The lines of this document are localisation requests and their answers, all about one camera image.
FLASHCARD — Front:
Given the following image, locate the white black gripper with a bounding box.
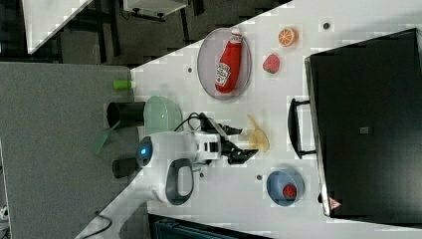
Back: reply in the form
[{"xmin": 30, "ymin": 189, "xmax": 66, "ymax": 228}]
[{"xmin": 194, "ymin": 124, "xmax": 258, "ymax": 165}]

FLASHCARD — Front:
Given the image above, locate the yellow peeled banana toy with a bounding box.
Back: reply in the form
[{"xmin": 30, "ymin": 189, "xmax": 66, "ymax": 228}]
[{"xmin": 238, "ymin": 115, "xmax": 270, "ymax": 152}]

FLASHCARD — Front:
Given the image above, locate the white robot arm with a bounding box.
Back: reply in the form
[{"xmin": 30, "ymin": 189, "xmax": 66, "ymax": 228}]
[{"xmin": 75, "ymin": 125, "xmax": 257, "ymax": 239}]

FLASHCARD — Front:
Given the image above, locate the blue bowl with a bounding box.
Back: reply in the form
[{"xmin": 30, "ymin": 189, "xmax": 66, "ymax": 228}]
[{"xmin": 266, "ymin": 168, "xmax": 305, "ymax": 207}]

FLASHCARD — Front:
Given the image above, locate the red ketchup bottle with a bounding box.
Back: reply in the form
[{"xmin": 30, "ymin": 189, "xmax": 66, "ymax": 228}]
[{"xmin": 215, "ymin": 28, "xmax": 243, "ymax": 94}]

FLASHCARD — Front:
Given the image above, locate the red watermelon slice toy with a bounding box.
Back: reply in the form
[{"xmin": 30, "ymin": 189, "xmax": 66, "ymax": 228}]
[{"xmin": 283, "ymin": 184, "xmax": 298, "ymax": 200}]

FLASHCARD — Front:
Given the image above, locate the green perforated strainer basket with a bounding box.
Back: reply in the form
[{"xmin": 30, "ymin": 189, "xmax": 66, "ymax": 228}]
[{"xmin": 143, "ymin": 96, "xmax": 182, "ymax": 135}]

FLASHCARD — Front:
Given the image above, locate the red strawberry toy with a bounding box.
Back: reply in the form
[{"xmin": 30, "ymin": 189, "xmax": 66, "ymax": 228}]
[{"xmin": 263, "ymin": 54, "xmax": 280, "ymax": 74}]

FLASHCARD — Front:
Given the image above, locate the orange slice toy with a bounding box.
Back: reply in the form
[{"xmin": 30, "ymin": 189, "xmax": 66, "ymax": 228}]
[{"xmin": 279, "ymin": 27, "xmax": 299, "ymax": 47}]

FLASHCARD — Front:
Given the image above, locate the green marker pen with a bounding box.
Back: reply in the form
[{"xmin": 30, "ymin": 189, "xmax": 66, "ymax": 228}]
[{"xmin": 112, "ymin": 80, "xmax": 136, "ymax": 91}]

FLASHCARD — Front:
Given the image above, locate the black toaster oven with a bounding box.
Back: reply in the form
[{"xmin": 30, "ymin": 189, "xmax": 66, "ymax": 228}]
[{"xmin": 305, "ymin": 29, "xmax": 422, "ymax": 228}]

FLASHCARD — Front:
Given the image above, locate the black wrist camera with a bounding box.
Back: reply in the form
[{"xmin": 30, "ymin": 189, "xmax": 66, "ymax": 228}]
[{"xmin": 199, "ymin": 113, "xmax": 228, "ymax": 139}]

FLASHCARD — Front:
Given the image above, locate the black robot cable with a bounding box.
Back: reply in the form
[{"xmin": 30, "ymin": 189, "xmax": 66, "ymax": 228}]
[{"xmin": 173, "ymin": 112, "xmax": 208, "ymax": 133}]

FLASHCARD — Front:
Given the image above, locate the small black cylinder post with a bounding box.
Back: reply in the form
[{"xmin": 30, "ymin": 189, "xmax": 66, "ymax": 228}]
[{"xmin": 111, "ymin": 158, "xmax": 140, "ymax": 178}]

